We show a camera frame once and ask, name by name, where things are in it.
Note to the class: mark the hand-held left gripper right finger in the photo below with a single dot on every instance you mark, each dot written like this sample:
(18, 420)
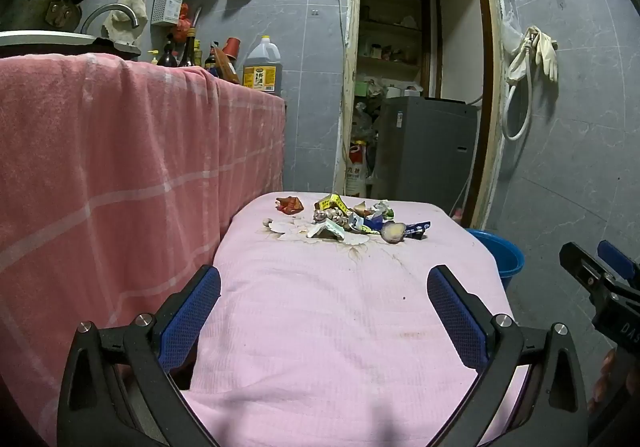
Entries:
(457, 317)

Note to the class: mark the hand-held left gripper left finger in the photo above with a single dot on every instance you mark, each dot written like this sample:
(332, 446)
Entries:
(192, 312)

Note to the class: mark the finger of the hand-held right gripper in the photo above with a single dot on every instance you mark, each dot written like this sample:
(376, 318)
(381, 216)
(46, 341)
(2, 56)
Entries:
(580, 267)
(617, 262)

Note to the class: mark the blue plastic bucket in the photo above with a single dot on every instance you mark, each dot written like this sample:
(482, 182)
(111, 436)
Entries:
(500, 257)

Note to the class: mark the silver wrapper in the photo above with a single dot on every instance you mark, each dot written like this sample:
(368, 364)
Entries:
(377, 209)

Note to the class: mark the yellow snack wrapper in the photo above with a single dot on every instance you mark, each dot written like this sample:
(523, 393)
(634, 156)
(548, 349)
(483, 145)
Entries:
(331, 202)

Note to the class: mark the person's right hand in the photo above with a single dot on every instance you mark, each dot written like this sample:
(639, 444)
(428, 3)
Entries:
(606, 369)

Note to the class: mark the dark blue wrapper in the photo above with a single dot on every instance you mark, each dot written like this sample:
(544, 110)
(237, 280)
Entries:
(415, 228)

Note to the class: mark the pale pink table cloth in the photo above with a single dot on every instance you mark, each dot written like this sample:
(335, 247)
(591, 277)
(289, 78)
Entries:
(325, 307)

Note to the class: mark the blue white wrapper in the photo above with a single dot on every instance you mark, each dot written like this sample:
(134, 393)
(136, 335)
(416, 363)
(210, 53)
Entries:
(362, 224)

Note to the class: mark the orange crumpled wrapper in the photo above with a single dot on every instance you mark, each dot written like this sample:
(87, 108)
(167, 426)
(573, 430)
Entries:
(289, 204)

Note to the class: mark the white paper scrap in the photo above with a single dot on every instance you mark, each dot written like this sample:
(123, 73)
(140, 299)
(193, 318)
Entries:
(325, 229)

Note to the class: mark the pink checked cloth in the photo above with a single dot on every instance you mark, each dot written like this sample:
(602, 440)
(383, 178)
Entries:
(100, 177)

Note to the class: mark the grey cabinet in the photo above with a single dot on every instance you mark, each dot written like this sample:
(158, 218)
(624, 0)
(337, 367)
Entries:
(425, 152)

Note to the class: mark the white red flour sack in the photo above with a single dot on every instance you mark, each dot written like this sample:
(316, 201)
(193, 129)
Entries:
(357, 172)

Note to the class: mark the cream rubber glove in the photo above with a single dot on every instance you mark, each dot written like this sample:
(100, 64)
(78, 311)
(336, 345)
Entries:
(517, 62)
(547, 54)

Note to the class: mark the pile of plastic bags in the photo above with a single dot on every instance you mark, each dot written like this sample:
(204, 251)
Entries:
(365, 122)

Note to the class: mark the clear plastic bag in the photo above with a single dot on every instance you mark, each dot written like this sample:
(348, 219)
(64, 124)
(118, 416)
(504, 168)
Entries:
(510, 29)

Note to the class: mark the large oil jug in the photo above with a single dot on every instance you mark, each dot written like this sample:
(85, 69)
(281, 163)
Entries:
(261, 72)

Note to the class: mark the dark sauce bottle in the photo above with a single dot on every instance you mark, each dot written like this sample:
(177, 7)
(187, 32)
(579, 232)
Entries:
(211, 62)
(167, 58)
(187, 54)

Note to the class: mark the red paper cup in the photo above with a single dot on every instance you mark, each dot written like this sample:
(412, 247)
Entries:
(231, 47)

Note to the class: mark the red plastic bag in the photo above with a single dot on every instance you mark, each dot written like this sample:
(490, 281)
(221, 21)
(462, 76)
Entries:
(184, 22)

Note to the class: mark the wooden shelf unit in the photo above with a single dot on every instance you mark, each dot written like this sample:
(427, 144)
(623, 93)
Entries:
(390, 29)

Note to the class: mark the metal utensil holder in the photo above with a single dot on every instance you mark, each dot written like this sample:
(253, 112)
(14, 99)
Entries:
(165, 7)

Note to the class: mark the white basin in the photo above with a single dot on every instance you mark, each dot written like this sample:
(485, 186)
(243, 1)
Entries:
(40, 38)

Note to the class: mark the metal faucet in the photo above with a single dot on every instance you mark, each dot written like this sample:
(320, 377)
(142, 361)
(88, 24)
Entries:
(107, 7)

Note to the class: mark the wooden door frame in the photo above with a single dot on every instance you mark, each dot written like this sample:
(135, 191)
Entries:
(350, 77)

